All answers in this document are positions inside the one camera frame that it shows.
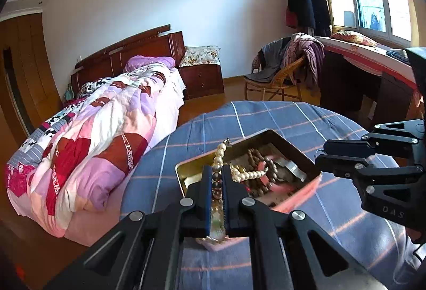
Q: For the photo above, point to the wooden nightstand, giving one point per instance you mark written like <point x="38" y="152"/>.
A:
<point x="203" y="80"/>

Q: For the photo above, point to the blue plaid tablecloth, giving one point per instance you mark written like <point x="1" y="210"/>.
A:
<point x="266" y="116"/>

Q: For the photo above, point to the grey garment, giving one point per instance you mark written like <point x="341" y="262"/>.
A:
<point x="269" y="60"/>

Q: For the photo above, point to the dark wooden desk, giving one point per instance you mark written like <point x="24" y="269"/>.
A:
<point x="336" y="86"/>

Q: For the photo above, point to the purple pillow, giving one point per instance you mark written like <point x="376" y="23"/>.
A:
<point x="149" y="62"/>

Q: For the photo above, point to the teal cloth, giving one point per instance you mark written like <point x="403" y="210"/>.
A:
<point x="68" y="93"/>

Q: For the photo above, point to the floral pillow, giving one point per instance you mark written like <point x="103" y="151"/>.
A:
<point x="354" y="38"/>

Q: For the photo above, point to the pink desk cloth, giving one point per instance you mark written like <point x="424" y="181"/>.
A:
<point x="366" y="56"/>

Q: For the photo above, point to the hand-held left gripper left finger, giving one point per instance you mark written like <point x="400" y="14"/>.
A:
<point x="208" y="206"/>

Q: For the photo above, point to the dark coats on rack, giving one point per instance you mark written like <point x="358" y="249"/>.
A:
<point x="308" y="0"/>

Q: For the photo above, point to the wicker chair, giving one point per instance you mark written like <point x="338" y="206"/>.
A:
<point x="276" y="80"/>

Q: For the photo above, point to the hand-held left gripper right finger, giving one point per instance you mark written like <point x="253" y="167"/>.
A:
<point x="229" y="203"/>

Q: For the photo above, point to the blue folded cloth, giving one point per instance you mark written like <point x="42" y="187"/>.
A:
<point x="398" y="55"/>

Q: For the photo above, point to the floral cushion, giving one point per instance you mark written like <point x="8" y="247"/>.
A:
<point x="201" y="55"/>

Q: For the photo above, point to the pink tin box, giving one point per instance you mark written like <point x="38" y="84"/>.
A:
<point x="299" y="191"/>

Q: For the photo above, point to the pink patchwork quilt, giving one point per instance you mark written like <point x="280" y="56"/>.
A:
<point x="93" y="143"/>

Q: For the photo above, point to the wooden bed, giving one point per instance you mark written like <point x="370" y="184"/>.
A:
<point x="133" y="46"/>

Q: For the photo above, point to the wooden wardrobe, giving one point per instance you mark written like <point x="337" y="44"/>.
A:
<point x="30" y="76"/>

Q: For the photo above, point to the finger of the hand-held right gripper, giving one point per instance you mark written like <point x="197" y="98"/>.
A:
<point x="336" y="165"/>
<point x="346" y="146"/>

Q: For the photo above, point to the black white patterned cloth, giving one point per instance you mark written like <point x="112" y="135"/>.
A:
<point x="91" y="86"/>

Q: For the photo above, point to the purple floral garment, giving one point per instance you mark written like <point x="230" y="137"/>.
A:
<point x="313" y="60"/>

